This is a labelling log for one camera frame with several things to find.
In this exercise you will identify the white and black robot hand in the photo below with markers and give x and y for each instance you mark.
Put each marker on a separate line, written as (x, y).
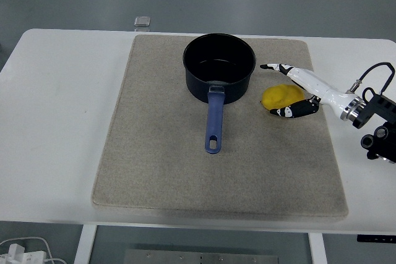
(321, 89)

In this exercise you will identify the black table control panel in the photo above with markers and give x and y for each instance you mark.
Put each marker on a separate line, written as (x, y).
(376, 238)

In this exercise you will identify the white table leg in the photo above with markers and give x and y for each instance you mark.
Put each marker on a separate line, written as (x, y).
(85, 245)
(318, 250)

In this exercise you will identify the grey fabric mat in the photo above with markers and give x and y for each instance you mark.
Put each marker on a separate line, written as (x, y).
(154, 152)

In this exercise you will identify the small clear square block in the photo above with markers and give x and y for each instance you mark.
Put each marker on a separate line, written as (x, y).
(142, 21)

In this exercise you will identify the white power strip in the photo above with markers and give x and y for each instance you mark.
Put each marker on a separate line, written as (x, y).
(21, 256)

